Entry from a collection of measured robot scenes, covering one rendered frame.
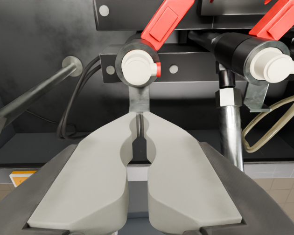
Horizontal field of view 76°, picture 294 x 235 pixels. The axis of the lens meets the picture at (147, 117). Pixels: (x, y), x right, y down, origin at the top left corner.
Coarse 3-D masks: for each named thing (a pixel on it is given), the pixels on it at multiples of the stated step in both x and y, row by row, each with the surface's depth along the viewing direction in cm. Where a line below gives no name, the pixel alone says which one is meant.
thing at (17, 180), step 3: (15, 171) 35; (18, 171) 35; (21, 171) 35; (24, 171) 35; (27, 171) 35; (30, 171) 35; (33, 171) 35; (12, 177) 34; (15, 177) 34; (18, 177) 34; (21, 177) 34; (24, 177) 34; (27, 177) 34; (15, 180) 35; (18, 180) 35; (21, 180) 35; (15, 183) 35; (18, 183) 35
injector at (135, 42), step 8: (136, 32) 26; (128, 40) 14; (136, 40) 12; (144, 40) 12; (128, 48) 11; (136, 48) 11; (144, 48) 11; (152, 48) 11; (120, 56) 11; (152, 56) 11; (120, 64) 12; (120, 72) 12; (152, 80) 12
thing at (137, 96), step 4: (128, 88) 13; (132, 88) 13; (136, 88) 13; (140, 88) 13; (144, 88) 13; (148, 88) 13; (132, 92) 13; (136, 92) 13; (140, 92) 13; (144, 92) 13; (148, 92) 13; (132, 96) 13; (136, 96) 13; (140, 96) 13; (144, 96) 13; (148, 96) 13; (132, 100) 13; (136, 100) 13; (140, 100) 13; (144, 100) 13; (148, 100) 13; (132, 104) 13; (136, 104) 13
